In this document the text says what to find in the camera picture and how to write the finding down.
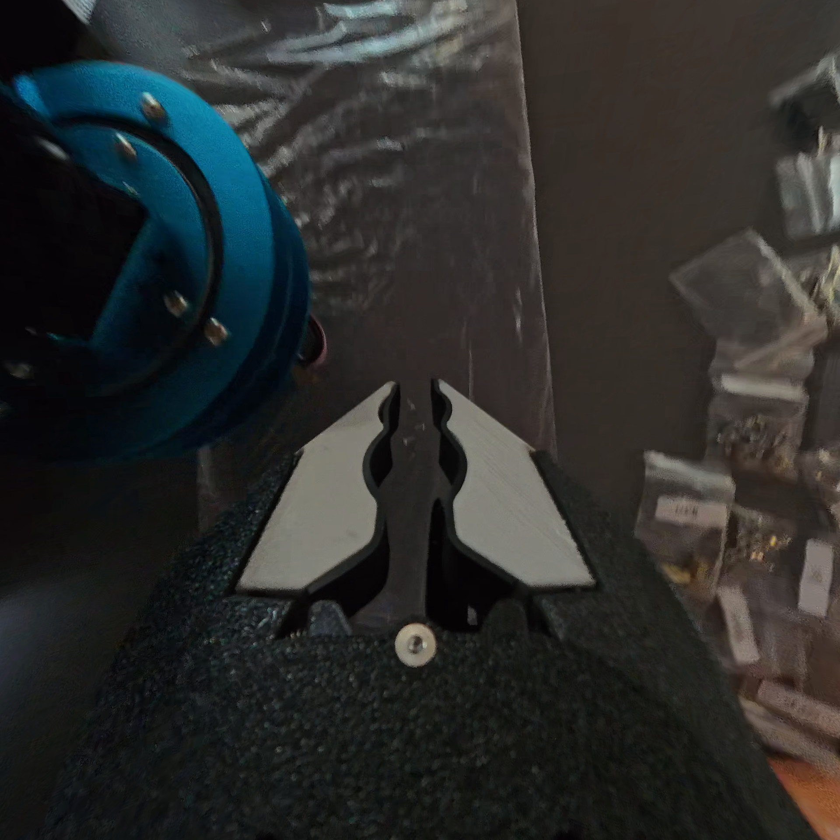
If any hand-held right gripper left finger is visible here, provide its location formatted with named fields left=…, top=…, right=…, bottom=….
left=234, top=381, right=400, bottom=596

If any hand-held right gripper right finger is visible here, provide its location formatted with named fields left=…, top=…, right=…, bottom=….
left=431, top=377, right=598, bottom=592

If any blue robot arm base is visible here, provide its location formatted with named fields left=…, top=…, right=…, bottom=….
left=0, top=59, right=330, bottom=462

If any pile of small screw bags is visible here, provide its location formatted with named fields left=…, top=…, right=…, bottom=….
left=635, top=52, right=840, bottom=769

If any large clear plastic bag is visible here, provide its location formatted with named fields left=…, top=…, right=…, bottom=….
left=184, top=0, right=559, bottom=526

